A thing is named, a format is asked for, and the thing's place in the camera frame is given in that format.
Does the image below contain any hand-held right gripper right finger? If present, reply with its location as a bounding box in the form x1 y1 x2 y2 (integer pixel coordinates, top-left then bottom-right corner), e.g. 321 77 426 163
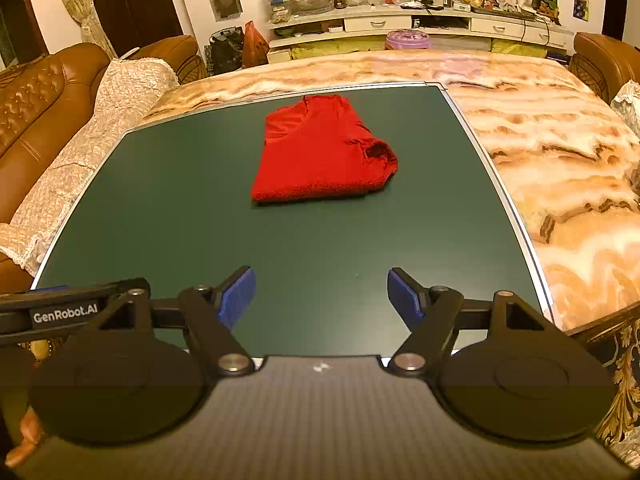
386 266 578 377

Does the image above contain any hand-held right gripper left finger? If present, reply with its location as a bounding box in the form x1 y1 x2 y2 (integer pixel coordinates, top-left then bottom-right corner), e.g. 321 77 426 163
65 265 258 377

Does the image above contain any red long-sleeve shirt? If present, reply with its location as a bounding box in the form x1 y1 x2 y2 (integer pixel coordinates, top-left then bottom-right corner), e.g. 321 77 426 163
250 94 399 204

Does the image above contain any person's left hand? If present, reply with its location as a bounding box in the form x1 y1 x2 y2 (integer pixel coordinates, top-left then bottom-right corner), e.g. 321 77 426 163
7 405 46 467

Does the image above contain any brown leather sofa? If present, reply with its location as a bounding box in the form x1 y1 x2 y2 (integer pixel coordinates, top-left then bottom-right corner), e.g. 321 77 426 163
0 35 208 296

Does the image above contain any cream lace sofa cover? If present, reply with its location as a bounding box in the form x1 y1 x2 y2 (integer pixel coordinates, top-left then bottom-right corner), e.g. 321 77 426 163
0 57 180 277

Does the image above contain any black bag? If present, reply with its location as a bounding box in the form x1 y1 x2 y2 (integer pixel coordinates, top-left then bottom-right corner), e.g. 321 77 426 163
207 29 246 76

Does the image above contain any orange plastic bag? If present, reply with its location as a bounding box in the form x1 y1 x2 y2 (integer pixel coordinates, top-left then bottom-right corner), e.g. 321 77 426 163
241 21 271 68

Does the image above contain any large green cushion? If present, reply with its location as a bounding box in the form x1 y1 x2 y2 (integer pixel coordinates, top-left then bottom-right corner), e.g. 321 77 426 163
290 41 387 61

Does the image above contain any purple plastic stool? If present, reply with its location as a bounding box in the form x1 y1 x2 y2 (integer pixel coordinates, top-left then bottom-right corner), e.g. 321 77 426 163
385 30 432 52

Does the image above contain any small green cushion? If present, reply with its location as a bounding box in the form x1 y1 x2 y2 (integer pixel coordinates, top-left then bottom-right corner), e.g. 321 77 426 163
491 38 548 58

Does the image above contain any white TV cabinet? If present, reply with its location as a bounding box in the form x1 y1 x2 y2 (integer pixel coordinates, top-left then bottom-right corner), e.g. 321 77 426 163
265 4 573 63

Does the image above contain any lace curtain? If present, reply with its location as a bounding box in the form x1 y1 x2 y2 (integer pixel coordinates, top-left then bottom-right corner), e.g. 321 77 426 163
50 0 119 59

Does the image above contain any white lace armchair cover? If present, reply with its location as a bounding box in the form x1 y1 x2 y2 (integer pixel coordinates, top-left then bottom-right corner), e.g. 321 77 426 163
610 81 640 131

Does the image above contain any dark wooden door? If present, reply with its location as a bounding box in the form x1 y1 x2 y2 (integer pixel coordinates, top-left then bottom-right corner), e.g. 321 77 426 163
89 0 185 56

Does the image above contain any clear food container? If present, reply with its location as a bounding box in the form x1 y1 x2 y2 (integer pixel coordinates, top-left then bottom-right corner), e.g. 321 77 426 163
261 0 297 24

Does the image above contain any brown leather armchair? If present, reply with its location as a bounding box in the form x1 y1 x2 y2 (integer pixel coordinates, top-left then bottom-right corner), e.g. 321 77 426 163
569 31 640 106

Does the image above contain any green board with aluminium frame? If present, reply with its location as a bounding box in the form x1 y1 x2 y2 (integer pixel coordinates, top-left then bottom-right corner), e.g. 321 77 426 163
31 81 556 361

